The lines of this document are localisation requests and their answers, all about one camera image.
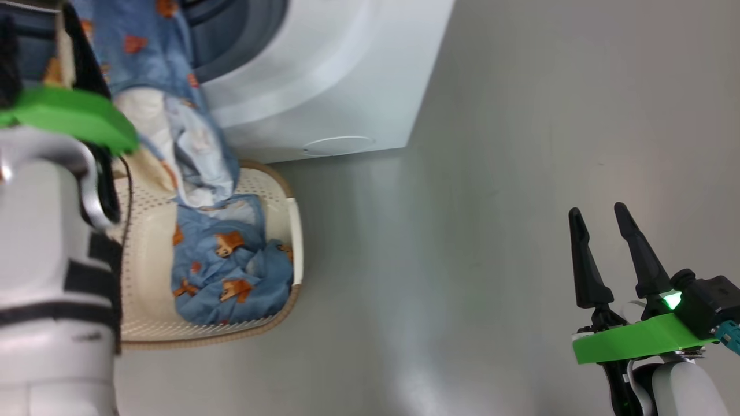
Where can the grey rubber door gasket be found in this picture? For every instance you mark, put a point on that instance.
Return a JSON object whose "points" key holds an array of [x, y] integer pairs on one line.
{"points": [[248, 34]]}

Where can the blue garment with cream lining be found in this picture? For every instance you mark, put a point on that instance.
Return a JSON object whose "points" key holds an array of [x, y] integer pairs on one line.
{"points": [[144, 52]]}

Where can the cream perforated laundry basket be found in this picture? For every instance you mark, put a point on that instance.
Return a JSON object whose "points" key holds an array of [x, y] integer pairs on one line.
{"points": [[150, 289]]}

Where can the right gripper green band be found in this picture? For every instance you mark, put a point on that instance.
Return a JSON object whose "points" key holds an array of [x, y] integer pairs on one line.
{"points": [[636, 341]]}

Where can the white front-load washing machine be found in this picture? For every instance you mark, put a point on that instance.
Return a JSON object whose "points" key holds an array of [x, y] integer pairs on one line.
{"points": [[347, 75]]}

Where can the round white filter cover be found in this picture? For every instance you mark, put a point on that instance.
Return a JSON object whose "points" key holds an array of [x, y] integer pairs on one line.
{"points": [[338, 145]]}

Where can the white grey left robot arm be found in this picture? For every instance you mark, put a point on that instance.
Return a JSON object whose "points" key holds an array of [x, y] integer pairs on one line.
{"points": [[46, 260]]}

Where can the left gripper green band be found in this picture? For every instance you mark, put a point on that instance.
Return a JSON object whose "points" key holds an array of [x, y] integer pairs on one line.
{"points": [[69, 112]]}

